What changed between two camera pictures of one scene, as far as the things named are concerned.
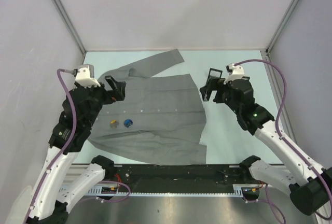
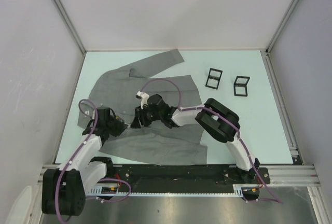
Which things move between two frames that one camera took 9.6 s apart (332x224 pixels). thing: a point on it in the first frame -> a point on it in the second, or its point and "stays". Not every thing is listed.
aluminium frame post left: (60, 7) stays
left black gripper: (118, 92) -> (120, 127)
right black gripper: (219, 85) -> (139, 121)
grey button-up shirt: (160, 121) stays
